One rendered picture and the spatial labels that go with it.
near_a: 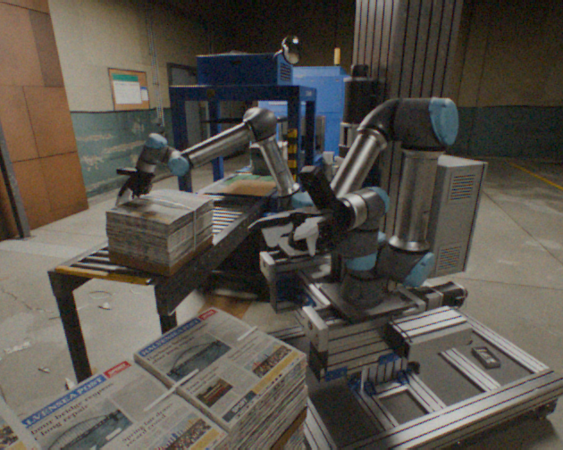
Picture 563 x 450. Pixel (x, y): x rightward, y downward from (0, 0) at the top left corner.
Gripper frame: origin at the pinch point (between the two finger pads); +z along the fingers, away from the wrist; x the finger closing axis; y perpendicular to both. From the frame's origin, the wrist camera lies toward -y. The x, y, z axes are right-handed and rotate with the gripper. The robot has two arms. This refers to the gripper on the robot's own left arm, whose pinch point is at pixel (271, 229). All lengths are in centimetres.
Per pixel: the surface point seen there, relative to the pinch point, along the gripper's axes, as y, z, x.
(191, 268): 36, -29, 84
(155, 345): 37, 7, 44
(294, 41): -70, -137, 113
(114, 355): 105, -12, 166
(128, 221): 12, -10, 93
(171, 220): 12, -21, 79
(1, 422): 17.0, 40.0, 11.2
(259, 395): 41.0, -1.1, 10.9
